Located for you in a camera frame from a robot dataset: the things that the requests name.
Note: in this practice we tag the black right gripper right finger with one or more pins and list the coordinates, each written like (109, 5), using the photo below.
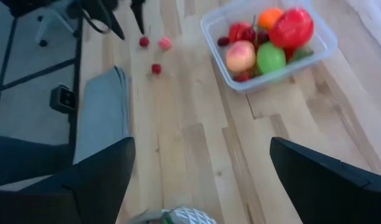
(333, 199)

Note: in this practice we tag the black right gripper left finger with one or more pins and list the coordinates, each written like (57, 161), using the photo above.
(84, 199)

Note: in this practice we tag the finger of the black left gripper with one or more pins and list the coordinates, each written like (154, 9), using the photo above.
(139, 12)
(112, 15)

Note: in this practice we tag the large red strawberry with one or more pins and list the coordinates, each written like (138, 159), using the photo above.
(291, 28)
(237, 31)

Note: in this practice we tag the pink yellow peach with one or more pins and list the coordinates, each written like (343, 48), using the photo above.
(240, 56)

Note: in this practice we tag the dark red cherry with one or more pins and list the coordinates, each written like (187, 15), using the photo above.
(223, 41)
(262, 36)
(242, 77)
(156, 69)
(144, 41)
(249, 35)

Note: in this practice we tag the orange fruit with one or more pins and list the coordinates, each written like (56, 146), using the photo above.
(269, 17)

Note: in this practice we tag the green lime fruit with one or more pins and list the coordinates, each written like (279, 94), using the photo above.
(270, 58)

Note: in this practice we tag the small strawberry green leaves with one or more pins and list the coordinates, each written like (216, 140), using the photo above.
(299, 53)

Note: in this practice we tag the clear plastic tupperware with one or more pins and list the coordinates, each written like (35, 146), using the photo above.
(265, 82)

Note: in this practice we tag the small pink fruit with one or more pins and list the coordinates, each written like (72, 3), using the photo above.
(165, 43)

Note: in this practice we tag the office chair white base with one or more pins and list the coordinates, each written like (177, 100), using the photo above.
(53, 21)

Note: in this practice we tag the grey folded cloth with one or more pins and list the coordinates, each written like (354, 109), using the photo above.
(103, 115)

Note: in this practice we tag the succulent in white pot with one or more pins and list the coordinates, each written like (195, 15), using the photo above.
(184, 216)

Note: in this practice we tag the black aluminium table frame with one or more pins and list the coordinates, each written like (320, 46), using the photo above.
(78, 46)

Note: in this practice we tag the black table-level camera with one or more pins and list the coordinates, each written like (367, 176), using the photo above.
(63, 99)

